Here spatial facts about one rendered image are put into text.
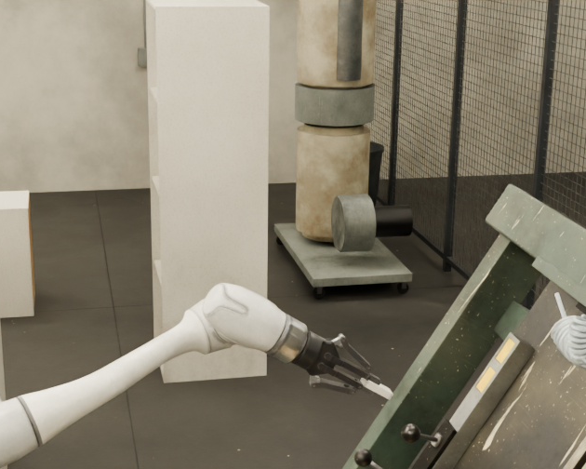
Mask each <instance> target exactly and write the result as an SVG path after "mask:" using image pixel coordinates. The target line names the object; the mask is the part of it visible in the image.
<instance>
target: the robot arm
mask: <svg viewBox="0 0 586 469"><path fill-rule="evenodd" d="M234 344H238V345H240V346H243V347H245V348H248V349H250V348H251V349H257V350H261V351H262V352H264V353H265V354H267V355H271V356H273V357H275V358H277V359H279V360H281V361H283V362H284V363H289V362H291V363H293V364H295V365H297V366H299V367H301V368H302V369H305V370H307V372H308V373H309V374H310V379H309V384H310V385H311V387H312V388H325V389H328V390H332V391H337V392H341V393H344V394H348V395H355V392H356V391H358V390H362V391H364V392H366V393H368V394H369V395H374V393H377V394H379V395H382V396H384V397H385V398H387V399H389V400H390V399H391V398H392V396H393V393H392V391H391V390H390V388H388V387H386V386H384V385H382V384H380V383H381V380H380V378H379V377H377V376H375V375H373V374H371V373H370V370H371V369H372V367H371V366H370V365H369V363H368V362H367V361H366V360H365V359H364V358H363V357H362V356H361V355H360V354H359V353H358V352H357V351H356V350H355V349H353V348H352V346H351V345H350V344H349V343H348V342H347V340H346V338H345V337H344V335H343V334H342V333H341V334H339V336H338V338H336V339H334V340H330V339H324V338H322V337H320V336H318V335H317V334H315V333H313V332H311V331H309V330H308V329H307V326H306V325H305V324H303V323H301V322H300V321H299V320H297V319H295V318H293V317H291V316H290V315H288V314H285V313H284V312H282V311H281V310H280V309H278V308H277V306H276V305H275V304H273V303H272V302H270V301H268V300H267V299H265V298H263V297H262V296H260V295H259V294H257V293H255V292H253V291H251V290H249V289H247V288H243V287H240V286H236V285H233V284H227V283H220V284H217V285H216V286H215V287H214V288H213V289H211V290H210V291H209V292H208V294H207V295H206V298H205V299H203V300H201V301H200V302H199V303H197V304H196V305H195V306H193V307H192V308H190V309H189V310H187V311H185V314H184V317H183V319H182V321H181V322H180V323H179V324H178V325H177V326H175V327H174V328H172V329H171V330H169V331H167V332H165V333H163V334H162V335H160V336H158V337H156V338H155V339H153V340H151V341H149V342H147V343H145V344H143V345H142V346H141V347H139V348H137V349H136V350H134V351H132V352H130V353H128V354H127V355H124V356H122V357H121V358H119V359H117V360H115V361H114V362H113V363H111V364H109V365H107V366H106V367H104V368H101V369H99V370H97V371H95V372H93V373H91V374H89V375H87V376H86V377H83V378H81V379H78V380H76V381H73V382H68V383H65V384H63V385H59V386H56V387H52V388H49V389H46V390H42V391H38V392H34V393H30V394H27V395H21V396H18V397H15V398H12V399H9V400H7V401H4V402H2V399H1V397H0V468H2V467H4V466H6V465H8V464H11V463H13V462H15V461H17V460H19V459H20V458H22V457H23V456H25V455H26V454H28V453H30V452H31V451H33V450H35V449H37V448H39V447H40V446H42V445H44V444H45V443H46V442H47V441H48V440H50V439H51V438H52V437H54V436H56V435H57V434H58V433H60V432H61V431H63V430H64V429H65V428H67V427H68V426H70V425H71V424H73V423H74V422H76V421H78V420H79V419H81V418H82V417H84V416H86V415H87V414H88V413H89V412H91V411H93V410H94V409H97V408H98V407H100V406H102V405H103V404H105V403H106V402H108V401H110V400H111V399H113V398H115V397H116V396H118V395H120V394H121V393H123V392H124V391H125V390H126V389H128V388H129V387H131V386H132V385H133V384H135V383H136V382H138V381H140V380H141V379H142V378H144V377H145V376H147V375H148V374H149V373H151V372H152V371H154V370H155V369H157V368H158V367H160V366H161V365H163V364H164V363H166V362H167V361H168V360H170V359H172V358H174V357H176V356H178V355H182V354H185V353H188V352H191V351H196V352H199V353H202V354H203V355H207V354H210V353H213V352H216V351H219V350H222V349H226V348H230V347H232V346H233V345H234ZM335 345H337V346H338V347H344V349H345V350H346V351H347V352H348V353H349V354H350V355H351V356H352V357H353V358H354V359H355V360H356V361H357V362H358V363H360V364H361V365H362V366H363V368H361V367H359V366H357V365H355V364H354V363H352V362H350V361H348V360H347V359H345V358H343V357H341V356H340V355H339V353H338V351H337V348H336V346H335ZM336 365H338V366H340V367H344V368H345V369H348V370H349V371H351V372H353V373H355V374H357V375H358V376H360V377H362V378H361V380H360V381H359V380H358V379H355V377H353V376H351V375H349V374H347V373H345V372H343V371H342V370H340V369H338V368H335V366H336ZM323 374H330V375H331V376H333V377H337V378H338V379H340V380H342V381H344V382H347V383H348V384H345V383H341V382H334V381H331V380H327V379H323V378H319V376H316V375H323ZM349 384H350V385H349Z"/></svg>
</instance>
